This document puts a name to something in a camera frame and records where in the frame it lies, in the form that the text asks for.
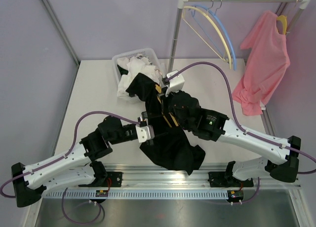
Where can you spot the yellow hanger front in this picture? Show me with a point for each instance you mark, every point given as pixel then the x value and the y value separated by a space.
pixel 168 117

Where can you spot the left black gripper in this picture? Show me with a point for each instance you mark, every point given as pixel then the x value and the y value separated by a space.
pixel 144 116

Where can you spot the white slotted cable duct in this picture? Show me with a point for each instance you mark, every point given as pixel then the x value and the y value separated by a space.
pixel 141 194

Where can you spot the yellow hanger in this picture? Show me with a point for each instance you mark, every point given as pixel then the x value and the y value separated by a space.
pixel 168 117
pixel 281 24

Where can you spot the light blue hanger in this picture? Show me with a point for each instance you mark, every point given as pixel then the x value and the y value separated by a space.
pixel 229 55

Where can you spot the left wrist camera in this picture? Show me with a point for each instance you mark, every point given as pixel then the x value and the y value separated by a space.
pixel 144 133

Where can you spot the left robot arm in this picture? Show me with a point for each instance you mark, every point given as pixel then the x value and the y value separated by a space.
pixel 80 165

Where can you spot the cream plastic hanger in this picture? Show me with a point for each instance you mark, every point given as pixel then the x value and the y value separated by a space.
pixel 186 17

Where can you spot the pink t shirt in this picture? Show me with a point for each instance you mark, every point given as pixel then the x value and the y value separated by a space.
pixel 266 65

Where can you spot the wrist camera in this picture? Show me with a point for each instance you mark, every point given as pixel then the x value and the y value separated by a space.
pixel 175 84
pixel 144 133

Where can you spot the aluminium mounting rail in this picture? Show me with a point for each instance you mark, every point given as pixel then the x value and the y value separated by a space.
pixel 158 174

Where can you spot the black t shirt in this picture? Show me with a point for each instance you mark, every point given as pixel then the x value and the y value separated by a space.
pixel 172 149

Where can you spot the green and white t shirt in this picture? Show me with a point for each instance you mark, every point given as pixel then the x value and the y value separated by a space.
pixel 132 64

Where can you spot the white plastic basket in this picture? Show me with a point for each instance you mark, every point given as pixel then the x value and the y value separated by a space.
pixel 148 52

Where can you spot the white printed t shirt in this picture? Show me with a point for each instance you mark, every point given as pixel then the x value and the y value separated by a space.
pixel 126 81

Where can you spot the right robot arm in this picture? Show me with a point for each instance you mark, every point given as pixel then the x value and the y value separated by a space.
pixel 275 156

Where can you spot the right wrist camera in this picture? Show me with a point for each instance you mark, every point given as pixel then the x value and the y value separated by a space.
pixel 175 84

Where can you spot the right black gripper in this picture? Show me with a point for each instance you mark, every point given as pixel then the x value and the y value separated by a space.
pixel 163 95

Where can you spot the yellow hanger back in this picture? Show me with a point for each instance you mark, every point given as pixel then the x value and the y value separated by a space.
pixel 281 24

